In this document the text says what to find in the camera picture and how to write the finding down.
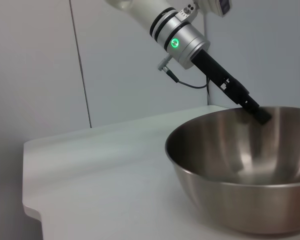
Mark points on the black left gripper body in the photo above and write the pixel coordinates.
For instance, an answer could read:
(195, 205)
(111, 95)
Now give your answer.
(222, 77)

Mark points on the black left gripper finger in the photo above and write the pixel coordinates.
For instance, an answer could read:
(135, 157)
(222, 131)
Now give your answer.
(263, 117)

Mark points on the stainless steel mixing bowl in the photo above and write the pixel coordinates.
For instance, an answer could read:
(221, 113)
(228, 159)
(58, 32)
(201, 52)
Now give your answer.
(240, 200)

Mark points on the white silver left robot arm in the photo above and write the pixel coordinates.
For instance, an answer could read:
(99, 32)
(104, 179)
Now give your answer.
(165, 27)

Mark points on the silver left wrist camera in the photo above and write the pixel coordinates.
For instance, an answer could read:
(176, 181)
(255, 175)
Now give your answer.
(220, 6)

